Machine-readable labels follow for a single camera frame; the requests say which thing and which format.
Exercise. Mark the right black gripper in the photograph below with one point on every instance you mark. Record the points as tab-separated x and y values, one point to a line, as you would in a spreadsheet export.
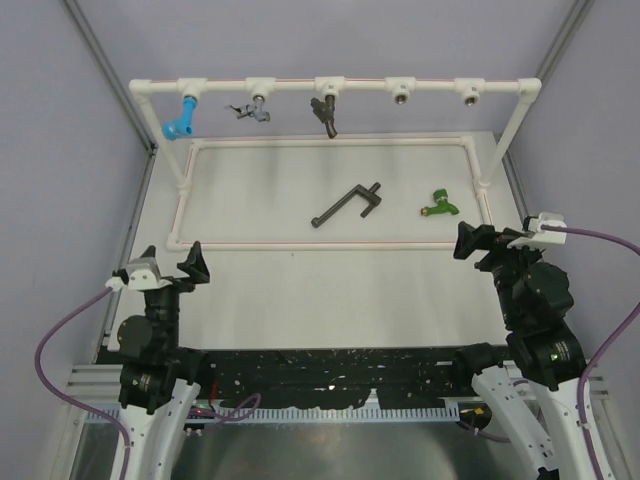
484	235

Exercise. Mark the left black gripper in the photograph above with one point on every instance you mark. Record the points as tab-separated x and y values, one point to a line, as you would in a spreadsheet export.
194	265

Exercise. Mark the green plastic faucet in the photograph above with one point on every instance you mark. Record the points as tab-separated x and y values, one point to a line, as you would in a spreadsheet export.
442	205

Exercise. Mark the white PVC pipe frame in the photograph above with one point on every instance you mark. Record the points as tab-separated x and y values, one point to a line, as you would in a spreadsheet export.
399	88

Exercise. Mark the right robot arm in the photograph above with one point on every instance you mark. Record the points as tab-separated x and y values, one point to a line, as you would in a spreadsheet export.
534	298

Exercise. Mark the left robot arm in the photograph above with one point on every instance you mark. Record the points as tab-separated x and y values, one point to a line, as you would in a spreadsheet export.
158	376

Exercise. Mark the blue plastic faucet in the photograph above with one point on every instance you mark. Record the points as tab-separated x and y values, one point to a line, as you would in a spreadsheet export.
182	126

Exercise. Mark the chrome metal faucet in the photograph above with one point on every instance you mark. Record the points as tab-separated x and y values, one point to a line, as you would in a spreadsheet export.
255	110

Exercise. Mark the dark grey installed faucet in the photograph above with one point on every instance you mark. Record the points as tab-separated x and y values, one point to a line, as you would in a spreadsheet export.
324	110

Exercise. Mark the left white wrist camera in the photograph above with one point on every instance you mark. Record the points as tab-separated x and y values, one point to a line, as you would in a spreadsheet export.
139	274

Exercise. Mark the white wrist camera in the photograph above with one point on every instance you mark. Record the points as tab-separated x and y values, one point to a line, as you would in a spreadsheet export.
535	235
139	274

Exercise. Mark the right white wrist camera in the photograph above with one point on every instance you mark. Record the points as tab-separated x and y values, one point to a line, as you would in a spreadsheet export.
535	235

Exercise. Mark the black speckled base plate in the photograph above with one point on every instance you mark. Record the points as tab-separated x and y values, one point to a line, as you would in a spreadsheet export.
333	379

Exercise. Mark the left aluminium corner post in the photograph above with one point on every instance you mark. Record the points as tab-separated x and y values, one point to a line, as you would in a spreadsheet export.
101	60

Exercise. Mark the aluminium corner post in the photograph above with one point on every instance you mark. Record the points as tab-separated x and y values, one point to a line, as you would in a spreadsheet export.
563	38
101	60

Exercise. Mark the white slotted cable duct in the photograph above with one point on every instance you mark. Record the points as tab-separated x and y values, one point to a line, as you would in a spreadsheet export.
369	413

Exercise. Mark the right aluminium corner post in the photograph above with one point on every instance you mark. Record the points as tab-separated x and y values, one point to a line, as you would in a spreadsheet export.
563	38

